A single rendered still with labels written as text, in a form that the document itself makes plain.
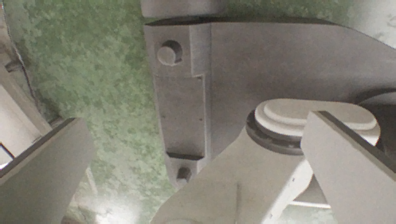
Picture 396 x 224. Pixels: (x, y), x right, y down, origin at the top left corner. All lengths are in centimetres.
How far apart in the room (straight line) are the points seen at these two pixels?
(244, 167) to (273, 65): 24
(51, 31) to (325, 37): 86
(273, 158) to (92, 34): 68
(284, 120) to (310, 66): 17
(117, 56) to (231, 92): 44
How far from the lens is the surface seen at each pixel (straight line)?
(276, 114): 36
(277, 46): 46
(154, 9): 46
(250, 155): 34
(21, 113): 88
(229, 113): 51
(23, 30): 103
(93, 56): 82
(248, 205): 27
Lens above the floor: 61
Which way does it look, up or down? 57 degrees down
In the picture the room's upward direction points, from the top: 157 degrees counter-clockwise
